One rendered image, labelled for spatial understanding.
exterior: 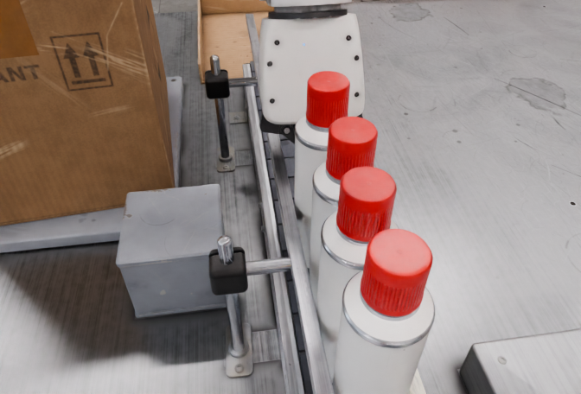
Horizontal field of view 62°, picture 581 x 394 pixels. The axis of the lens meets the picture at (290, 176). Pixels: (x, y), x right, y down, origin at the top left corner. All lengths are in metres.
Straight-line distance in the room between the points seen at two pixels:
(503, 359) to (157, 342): 0.32
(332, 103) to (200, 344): 0.28
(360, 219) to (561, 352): 0.27
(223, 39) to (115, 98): 0.53
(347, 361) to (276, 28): 0.29
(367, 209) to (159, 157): 0.35
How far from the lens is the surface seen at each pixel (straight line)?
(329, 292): 0.34
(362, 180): 0.29
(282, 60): 0.46
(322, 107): 0.37
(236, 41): 1.02
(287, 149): 0.64
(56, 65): 0.53
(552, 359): 0.50
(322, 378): 0.35
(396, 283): 0.25
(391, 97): 0.86
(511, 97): 0.92
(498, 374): 0.47
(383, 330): 0.27
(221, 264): 0.39
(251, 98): 0.75
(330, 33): 0.47
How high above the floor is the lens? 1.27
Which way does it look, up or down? 41 degrees down
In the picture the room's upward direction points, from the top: straight up
